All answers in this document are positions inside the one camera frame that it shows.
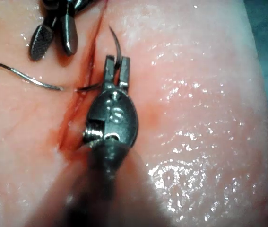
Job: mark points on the left arm needle driver jaw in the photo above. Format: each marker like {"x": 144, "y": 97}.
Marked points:
{"x": 125, "y": 73}
{"x": 110, "y": 73}

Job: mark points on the right arm needle driver jaw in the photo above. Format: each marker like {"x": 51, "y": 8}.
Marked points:
{"x": 41, "y": 43}
{"x": 68, "y": 35}

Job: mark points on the right arm needle driver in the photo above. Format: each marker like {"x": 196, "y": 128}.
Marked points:
{"x": 65, "y": 6}

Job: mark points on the left arm needle driver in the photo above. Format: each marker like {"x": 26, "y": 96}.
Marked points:
{"x": 119, "y": 113}

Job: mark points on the curved steel needle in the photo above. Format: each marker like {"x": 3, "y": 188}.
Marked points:
{"x": 41, "y": 83}

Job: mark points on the dark left arm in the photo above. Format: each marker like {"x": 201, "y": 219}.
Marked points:
{"x": 105, "y": 203}

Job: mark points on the tissue pad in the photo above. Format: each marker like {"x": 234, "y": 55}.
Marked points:
{"x": 195, "y": 106}

